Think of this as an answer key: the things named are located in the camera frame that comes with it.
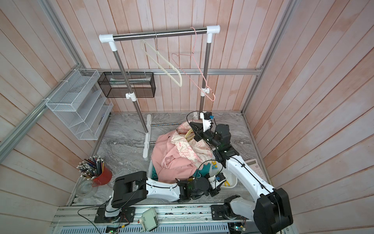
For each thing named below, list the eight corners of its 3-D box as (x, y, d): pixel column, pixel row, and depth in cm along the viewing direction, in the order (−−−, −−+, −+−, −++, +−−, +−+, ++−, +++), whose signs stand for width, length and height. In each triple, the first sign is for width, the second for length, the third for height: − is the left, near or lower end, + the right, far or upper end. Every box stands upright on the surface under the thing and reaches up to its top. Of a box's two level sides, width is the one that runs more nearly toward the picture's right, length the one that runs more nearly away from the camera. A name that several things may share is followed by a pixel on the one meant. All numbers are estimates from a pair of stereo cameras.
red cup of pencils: (91, 187, 84) (72, 176, 69) (98, 169, 91) (82, 155, 77) (109, 187, 84) (93, 176, 70) (115, 169, 91) (102, 155, 77)
